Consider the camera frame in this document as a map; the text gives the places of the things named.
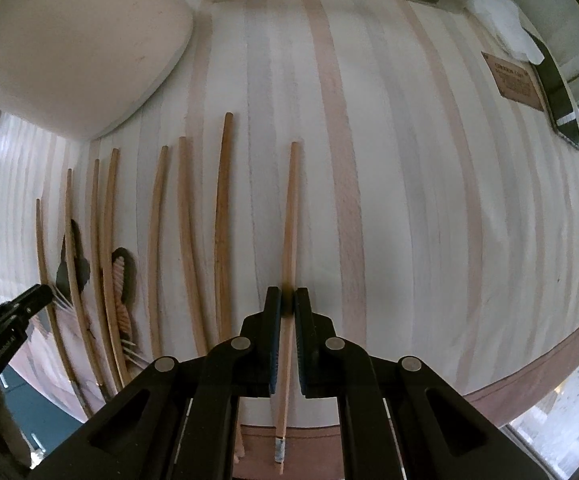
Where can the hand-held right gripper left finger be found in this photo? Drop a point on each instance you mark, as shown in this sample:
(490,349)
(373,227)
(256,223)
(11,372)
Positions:
(273,355)

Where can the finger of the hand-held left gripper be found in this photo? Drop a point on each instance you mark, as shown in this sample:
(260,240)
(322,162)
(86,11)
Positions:
(31,299)

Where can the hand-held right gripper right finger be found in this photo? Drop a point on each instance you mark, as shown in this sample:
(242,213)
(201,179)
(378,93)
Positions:
(301,355)

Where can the wooden chopstick with grey tip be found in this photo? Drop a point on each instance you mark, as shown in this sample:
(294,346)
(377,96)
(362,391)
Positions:
(289,235)

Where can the group of wooden chopsticks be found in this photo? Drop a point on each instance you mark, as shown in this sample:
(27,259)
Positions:
(224,210)

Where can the pale pink utensil holder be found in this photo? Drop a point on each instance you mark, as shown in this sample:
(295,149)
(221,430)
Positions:
(69,50)

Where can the person's left forearm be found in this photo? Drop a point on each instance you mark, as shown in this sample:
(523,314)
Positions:
(13,435)

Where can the striped mat with cat print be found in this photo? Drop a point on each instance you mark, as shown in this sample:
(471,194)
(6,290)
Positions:
(394,210)

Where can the small brown square card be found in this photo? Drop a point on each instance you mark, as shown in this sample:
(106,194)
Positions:
(515,80)

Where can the white crumpled tissue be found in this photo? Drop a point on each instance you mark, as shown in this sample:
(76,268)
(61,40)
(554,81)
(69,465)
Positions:
(504,25)

